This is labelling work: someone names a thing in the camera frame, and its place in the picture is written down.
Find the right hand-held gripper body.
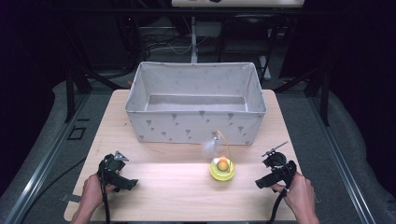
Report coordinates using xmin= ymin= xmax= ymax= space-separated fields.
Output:
xmin=262 ymin=141 xmax=298 ymax=189

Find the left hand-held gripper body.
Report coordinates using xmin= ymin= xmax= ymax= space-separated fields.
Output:
xmin=96 ymin=150 xmax=130 ymax=185

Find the yellow cat toy with feather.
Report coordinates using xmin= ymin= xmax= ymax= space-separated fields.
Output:
xmin=202 ymin=130 xmax=236 ymax=183

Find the white printed fabric storage box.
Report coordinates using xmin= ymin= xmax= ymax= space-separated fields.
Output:
xmin=124 ymin=61 xmax=268 ymax=147

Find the person's right hand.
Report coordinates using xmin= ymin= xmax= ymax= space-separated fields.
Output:
xmin=270 ymin=172 xmax=318 ymax=219

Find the person's left hand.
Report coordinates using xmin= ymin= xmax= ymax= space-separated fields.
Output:
xmin=80 ymin=173 xmax=117 ymax=217

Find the grey tape strip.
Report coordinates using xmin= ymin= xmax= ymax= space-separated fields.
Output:
xmin=60 ymin=192 xmax=83 ymax=203

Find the black chair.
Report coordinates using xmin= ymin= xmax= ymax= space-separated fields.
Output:
xmin=216 ymin=12 xmax=283 ymax=82

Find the white metal stand pole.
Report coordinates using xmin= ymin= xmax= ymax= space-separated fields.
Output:
xmin=190 ymin=16 xmax=200 ymax=64

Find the white desk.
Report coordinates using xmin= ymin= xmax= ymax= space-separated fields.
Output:
xmin=170 ymin=0 xmax=305 ymax=8

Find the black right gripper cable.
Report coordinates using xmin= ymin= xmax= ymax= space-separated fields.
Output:
xmin=268 ymin=161 xmax=297 ymax=224

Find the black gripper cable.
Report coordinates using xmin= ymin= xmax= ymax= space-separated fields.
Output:
xmin=99 ymin=161 xmax=112 ymax=224
xmin=268 ymin=161 xmax=297 ymax=224

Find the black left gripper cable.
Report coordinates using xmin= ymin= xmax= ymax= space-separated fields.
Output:
xmin=99 ymin=161 xmax=112 ymax=224

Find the black floor cable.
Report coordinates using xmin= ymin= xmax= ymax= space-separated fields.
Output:
xmin=19 ymin=157 xmax=88 ymax=224

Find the aluminium floor rail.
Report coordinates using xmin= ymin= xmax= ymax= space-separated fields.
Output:
xmin=306 ymin=94 xmax=377 ymax=224
xmin=2 ymin=92 xmax=92 ymax=224

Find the bundle of floor cables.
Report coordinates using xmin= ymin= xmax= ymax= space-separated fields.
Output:
xmin=138 ymin=26 xmax=213 ymax=57

